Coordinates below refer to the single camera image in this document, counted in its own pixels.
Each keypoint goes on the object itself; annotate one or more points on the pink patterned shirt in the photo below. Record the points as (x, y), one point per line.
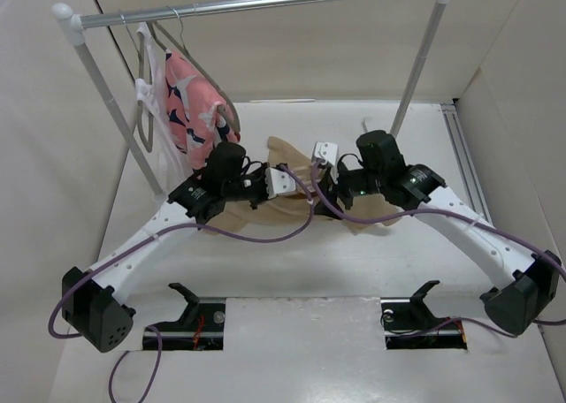
(191, 107)

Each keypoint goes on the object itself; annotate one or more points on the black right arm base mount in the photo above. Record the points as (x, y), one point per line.
(409, 324)

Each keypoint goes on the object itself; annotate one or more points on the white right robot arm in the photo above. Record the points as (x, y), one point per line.
(524, 278)

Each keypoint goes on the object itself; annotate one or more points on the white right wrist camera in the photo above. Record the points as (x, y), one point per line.
(325, 152)

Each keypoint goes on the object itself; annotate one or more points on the beige t shirt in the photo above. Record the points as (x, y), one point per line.
(293, 208)

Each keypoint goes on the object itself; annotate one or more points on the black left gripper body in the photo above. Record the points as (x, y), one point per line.
(248, 187)

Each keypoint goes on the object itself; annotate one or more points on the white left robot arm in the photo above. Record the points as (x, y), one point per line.
(93, 301)

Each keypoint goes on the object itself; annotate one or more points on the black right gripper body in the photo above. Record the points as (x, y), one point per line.
(346, 184)

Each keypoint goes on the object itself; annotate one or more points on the white clothes rack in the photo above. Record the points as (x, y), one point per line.
(73, 26)

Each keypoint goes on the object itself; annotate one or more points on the white garment on hanger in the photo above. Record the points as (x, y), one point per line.
(171, 167)

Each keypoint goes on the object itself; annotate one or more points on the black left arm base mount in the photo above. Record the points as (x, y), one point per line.
(199, 327)

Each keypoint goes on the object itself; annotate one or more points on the aluminium rail right side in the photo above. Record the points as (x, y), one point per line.
(464, 160)

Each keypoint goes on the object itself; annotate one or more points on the grey hanger with pink shirt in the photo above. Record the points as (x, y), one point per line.
(227, 111)

